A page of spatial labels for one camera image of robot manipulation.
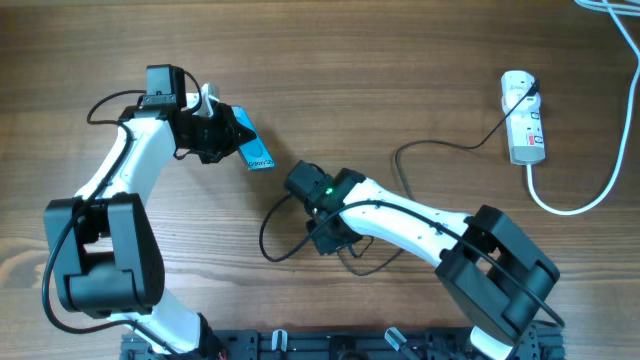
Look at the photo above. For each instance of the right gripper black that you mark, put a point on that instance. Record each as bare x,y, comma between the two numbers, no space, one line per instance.
323,244

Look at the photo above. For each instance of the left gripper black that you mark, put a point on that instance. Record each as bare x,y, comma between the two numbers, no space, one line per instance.
229,131

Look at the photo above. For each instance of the white power strip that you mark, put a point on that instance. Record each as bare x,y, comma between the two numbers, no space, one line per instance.
524,128

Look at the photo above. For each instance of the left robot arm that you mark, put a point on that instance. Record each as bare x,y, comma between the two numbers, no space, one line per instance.
105,268

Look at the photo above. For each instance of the smartphone with teal screen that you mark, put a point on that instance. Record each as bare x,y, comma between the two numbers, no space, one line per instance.
254,153

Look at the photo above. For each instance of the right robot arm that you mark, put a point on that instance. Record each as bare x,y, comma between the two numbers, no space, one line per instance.
496,274

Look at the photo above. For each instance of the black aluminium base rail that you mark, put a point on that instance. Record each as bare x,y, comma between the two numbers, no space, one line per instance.
540,342

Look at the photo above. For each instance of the white charger plug adapter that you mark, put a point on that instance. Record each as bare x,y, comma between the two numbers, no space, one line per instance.
519,99

